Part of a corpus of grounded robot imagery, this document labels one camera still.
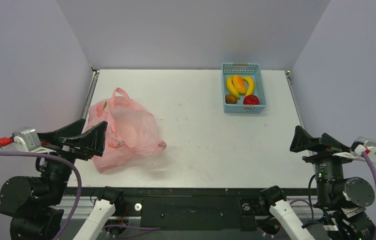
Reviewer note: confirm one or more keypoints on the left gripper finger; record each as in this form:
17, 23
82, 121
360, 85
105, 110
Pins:
71, 130
91, 143

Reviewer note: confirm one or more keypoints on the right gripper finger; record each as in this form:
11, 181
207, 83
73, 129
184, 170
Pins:
331, 144
302, 141

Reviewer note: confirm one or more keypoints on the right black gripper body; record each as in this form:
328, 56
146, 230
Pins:
322, 150

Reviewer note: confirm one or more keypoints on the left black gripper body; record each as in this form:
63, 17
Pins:
69, 154

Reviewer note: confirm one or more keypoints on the pink plastic bag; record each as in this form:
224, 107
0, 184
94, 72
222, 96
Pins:
131, 133

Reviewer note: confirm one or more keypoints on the red fake apple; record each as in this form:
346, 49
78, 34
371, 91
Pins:
251, 100

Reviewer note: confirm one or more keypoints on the brown fake kiwi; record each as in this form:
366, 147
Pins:
231, 99

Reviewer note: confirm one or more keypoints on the fake orange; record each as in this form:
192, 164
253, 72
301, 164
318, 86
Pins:
239, 84

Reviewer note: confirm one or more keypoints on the yellow fake banana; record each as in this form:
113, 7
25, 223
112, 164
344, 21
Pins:
230, 87
251, 85

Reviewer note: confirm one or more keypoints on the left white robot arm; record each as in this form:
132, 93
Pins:
31, 202

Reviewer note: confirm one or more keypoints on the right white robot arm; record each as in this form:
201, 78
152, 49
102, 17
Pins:
348, 204

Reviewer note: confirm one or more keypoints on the light blue plastic basket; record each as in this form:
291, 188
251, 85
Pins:
244, 69

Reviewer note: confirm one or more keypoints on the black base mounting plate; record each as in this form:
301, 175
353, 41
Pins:
191, 209

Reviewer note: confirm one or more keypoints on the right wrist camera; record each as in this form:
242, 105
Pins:
361, 144

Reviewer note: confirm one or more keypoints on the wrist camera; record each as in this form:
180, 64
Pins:
361, 144
24, 139

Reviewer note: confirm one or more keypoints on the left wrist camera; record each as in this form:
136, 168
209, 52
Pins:
24, 139

